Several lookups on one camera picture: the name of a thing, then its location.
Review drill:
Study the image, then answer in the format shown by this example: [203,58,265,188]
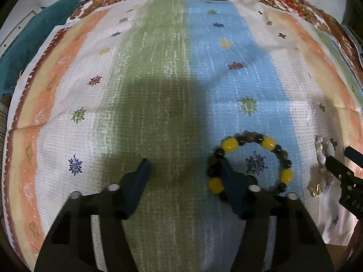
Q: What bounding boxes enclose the white bed headboard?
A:
[0,4,44,50]

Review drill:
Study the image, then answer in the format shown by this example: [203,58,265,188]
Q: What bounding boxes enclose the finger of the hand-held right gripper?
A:
[325,156,363,220]
[345,146,363,167]

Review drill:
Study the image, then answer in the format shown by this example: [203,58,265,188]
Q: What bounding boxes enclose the yellow and dark bead bracelet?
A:
[206,130,294,202]

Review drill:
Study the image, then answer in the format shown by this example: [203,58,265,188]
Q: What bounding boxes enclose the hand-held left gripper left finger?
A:
[34,158,152,272]

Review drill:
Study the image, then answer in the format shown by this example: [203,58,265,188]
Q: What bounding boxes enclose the teal cloth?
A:
[0,0,83,98]

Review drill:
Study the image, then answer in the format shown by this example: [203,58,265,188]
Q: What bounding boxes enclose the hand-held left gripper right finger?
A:
[220,160,335,272]

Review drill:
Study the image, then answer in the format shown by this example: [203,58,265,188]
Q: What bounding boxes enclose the pearly shell bracelet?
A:
[307,136,338,197]

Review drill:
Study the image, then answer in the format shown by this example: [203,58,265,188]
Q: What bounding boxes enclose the striped pastel cloth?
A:
[4,0,363,272]

